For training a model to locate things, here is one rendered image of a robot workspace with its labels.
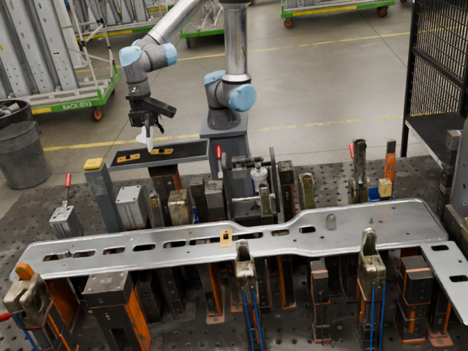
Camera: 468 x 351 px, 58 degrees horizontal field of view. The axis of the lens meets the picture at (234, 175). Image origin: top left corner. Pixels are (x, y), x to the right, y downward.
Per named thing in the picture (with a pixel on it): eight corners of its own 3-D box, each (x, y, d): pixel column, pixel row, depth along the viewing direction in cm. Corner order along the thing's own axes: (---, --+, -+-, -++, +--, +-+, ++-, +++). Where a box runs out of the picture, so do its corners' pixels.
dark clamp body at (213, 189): (215, 278, 166) (198, 198, 146) (216, 254, 177) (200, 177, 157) (242, 275, 165) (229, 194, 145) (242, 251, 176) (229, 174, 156)
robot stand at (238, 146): (217, 185, 221) (204, 115, 200) (257, 182, 219) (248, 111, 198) (213, 209, 204) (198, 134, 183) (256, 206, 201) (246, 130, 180)
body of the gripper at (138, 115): (139, 120, 159) (131, 89, 153) (161, 118, 157) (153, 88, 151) (131, 129, 153) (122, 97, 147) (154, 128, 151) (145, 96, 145)
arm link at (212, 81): (225, 94, 192) (220, 65, 185) (242, 102, 182) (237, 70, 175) (202, 102, 187) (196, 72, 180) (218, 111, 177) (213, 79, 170)
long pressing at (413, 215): (1, 290, 133) (-1, 287, 132) (30, 243, 152) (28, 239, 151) (453, 243, 124) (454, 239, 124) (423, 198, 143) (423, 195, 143)
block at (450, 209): (448, 297, 143) (462, 228, 127) (434, 271, 153) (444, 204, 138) (457, 296, 143) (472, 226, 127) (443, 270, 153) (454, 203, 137)
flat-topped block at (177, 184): (171, 253, 181) (145, 163, 157) (173, 241, 188) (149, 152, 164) (194, 251, 180) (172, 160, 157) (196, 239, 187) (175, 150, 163)
